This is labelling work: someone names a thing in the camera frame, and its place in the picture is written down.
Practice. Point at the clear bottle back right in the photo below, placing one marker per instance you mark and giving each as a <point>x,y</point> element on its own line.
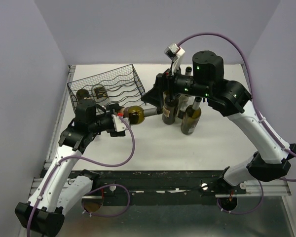
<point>183,104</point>

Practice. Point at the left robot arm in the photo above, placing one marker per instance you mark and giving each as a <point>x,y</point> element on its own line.
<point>45,210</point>

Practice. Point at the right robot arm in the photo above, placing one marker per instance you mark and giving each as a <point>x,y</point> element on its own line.
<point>233,101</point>

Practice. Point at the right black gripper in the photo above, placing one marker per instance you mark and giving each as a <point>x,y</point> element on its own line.
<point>164,81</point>

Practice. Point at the black mounting rail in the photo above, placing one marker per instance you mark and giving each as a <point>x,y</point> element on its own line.
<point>152,188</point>

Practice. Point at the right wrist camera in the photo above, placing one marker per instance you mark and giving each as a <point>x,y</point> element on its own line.
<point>176,54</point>

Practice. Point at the dark bottle label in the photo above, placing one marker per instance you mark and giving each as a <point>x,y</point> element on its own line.
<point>136,114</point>
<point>83,95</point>

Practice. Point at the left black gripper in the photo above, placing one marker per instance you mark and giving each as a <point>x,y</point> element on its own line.
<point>115,106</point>

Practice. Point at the black wire wine rack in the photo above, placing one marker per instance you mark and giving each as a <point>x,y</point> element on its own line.
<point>123,86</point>

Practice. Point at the dark bottle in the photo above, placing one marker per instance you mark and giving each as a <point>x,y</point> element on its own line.
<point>170,108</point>

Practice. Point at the dark bottle front label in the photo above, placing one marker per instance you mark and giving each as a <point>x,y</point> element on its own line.
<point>83,95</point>

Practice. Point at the green bottle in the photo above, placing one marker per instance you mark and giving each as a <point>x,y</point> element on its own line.
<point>191,117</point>
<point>188,71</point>
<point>100,95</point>

